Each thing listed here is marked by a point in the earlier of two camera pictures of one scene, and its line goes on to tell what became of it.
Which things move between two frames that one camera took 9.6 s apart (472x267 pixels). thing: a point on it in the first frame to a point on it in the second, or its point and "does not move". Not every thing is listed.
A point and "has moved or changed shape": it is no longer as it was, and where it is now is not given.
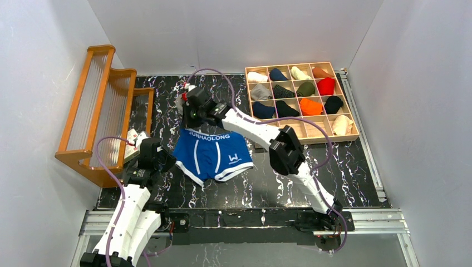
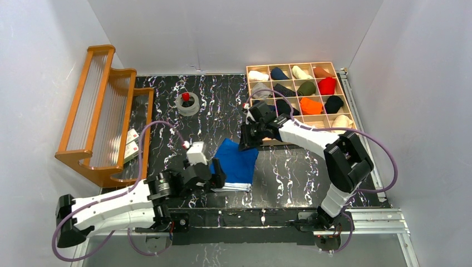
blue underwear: [203, 156] has moved or changed shape
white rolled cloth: [253, 77] does not move
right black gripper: [190, 118] to [249, 133]
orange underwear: [309, 108] does not move
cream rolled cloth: [297, 74] does not move
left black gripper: [162, 162] to [214, 174]
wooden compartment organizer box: [310, 97] does not move
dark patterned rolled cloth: [280, 92] does not move
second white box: [131, 152] does not move
